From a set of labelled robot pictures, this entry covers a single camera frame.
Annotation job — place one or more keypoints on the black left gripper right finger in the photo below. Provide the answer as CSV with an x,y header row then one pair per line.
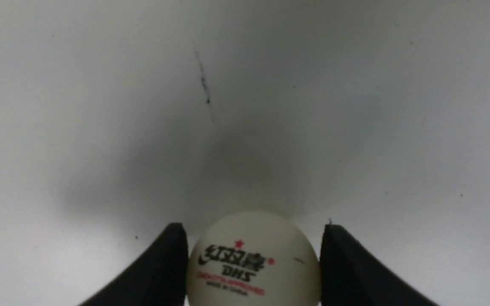
x,y
352,276

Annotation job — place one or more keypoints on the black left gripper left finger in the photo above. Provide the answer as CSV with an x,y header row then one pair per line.
x,y
156,278

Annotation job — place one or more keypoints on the white ball with logo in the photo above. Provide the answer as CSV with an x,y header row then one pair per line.
x,y
253,258

